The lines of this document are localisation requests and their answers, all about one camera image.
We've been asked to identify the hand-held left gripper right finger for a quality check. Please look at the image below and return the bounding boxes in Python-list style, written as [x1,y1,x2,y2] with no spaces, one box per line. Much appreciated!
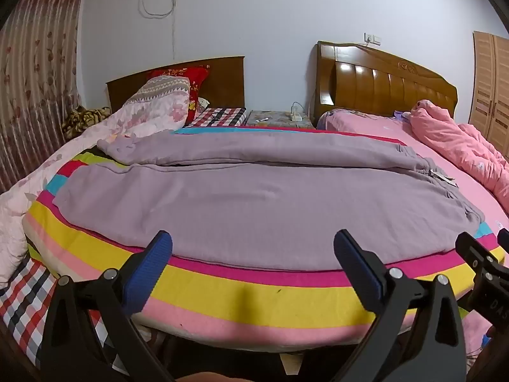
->
[333,229,467,382]

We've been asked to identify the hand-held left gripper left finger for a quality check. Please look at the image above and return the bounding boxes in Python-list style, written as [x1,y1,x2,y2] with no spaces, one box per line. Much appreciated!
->
[40,230,176,382]

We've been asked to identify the purple pants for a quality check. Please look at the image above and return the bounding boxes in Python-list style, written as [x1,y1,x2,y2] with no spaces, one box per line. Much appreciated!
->
[53,129,486,271]

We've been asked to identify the rainbow striped blanket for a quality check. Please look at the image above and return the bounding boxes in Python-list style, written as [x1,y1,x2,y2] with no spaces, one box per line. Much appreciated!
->
[22,125,509,351]

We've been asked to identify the pink fleece quilt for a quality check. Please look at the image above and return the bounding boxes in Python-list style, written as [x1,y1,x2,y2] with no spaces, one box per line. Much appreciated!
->
[409,99,509,205]

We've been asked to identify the plaid bedsheet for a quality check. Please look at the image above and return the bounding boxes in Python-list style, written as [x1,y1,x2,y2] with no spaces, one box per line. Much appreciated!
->
[0,107,247,382]

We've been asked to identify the light wooden wardrobe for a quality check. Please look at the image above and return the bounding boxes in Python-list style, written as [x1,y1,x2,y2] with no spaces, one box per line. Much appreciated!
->
[468,31,509,146]

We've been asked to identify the pink floral quilt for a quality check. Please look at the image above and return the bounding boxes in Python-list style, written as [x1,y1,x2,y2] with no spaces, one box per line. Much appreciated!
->
[0,75,192,289]

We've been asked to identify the tiger print blanket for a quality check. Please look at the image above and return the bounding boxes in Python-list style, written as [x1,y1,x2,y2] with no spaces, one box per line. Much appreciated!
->
[61,105,112,138]

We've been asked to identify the nightstand with floral cover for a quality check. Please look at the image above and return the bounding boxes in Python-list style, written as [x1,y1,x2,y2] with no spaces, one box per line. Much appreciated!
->
[244,110,315,130]

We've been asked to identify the glossy carved wooden headboard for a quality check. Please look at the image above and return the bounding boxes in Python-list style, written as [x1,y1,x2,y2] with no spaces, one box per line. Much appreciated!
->
[310,40,459,130]

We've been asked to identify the red floral pillow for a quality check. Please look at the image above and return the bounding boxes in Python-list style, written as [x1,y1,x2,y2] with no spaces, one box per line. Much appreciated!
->
[147,67,209,125]

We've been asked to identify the dark wooden headboard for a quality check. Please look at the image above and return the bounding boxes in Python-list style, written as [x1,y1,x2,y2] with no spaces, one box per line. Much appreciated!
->
[105,56,245,114]

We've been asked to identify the floral striped curtain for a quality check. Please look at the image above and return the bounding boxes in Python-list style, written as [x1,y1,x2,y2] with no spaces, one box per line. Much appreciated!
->
[0,0,88,195]

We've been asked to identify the wooden bed frame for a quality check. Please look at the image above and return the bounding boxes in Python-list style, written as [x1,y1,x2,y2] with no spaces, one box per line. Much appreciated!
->
[0,314,40,382]

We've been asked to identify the thin wall cable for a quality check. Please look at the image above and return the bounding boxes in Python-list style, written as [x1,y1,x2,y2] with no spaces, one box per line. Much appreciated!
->
[137,0,178,60]

